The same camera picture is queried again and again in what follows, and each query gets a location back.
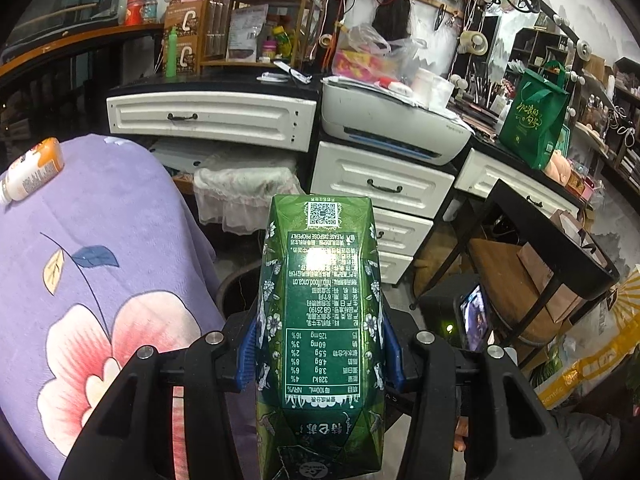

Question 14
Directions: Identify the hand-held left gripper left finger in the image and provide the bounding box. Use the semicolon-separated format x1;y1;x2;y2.
59;310;258;480

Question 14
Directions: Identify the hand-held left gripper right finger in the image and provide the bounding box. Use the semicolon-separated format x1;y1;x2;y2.
380;305;586;480

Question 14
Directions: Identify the green drink carton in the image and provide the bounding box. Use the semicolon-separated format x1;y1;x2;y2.
255;194;388;480

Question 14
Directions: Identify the person's right forearm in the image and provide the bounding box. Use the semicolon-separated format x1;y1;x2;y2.
545;407;640;480

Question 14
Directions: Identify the person's right hand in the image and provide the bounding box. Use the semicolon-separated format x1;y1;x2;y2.
452;417;471;453

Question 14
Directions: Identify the dark round bin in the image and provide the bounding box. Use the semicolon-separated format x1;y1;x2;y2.
217;265;262;322

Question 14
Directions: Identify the brown paper bag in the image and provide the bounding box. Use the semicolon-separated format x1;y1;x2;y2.
517;210;608;326

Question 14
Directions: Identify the black metal side table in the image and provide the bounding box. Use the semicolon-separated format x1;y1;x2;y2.
410;178;621;346

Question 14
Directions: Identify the white corner drawer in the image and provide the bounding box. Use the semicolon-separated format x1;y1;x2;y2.
455;147;586;221

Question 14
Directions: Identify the white three-drawer cabinet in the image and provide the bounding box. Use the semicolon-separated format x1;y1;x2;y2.
310;141;458;286

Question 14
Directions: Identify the white yellow printed sack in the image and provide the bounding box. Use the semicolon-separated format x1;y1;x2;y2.
530;265;640;411

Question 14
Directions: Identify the white lace-covered bin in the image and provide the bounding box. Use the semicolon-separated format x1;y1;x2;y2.
192;162;301;235

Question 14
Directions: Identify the pink plush toy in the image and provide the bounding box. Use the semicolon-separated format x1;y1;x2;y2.
545;152;576;183

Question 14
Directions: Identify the purple floral tablecloth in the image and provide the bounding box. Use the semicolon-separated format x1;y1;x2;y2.
0;134;261;480

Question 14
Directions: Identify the white printer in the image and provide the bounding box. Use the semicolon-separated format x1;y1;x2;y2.
320;76;475;166

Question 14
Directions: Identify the green tote bag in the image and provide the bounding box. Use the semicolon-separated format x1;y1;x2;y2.
498;60;571;170

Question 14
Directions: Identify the white plastic cup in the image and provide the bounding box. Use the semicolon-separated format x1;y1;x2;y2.
412;67;456;111

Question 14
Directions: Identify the clear bag with colourful contents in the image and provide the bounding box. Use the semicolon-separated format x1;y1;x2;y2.
332;22;426;86

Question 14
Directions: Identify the white bottle with orange cap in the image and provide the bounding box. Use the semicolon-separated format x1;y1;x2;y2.
0;137;66;206

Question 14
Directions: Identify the wooden shelf rack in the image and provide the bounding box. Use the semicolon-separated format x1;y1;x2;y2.
199;0;323;72

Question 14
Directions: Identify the brown printed box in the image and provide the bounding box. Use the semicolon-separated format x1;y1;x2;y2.
177;42;202;73
165;0;205;43

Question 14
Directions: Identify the green bottle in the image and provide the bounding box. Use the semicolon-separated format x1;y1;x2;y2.
165;26;181;78

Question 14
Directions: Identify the curved wooden glass counter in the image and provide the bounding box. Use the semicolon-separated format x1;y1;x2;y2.
0;22;166;136

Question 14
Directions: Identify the glass display case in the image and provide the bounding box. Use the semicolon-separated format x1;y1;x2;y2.
0;0;126;48

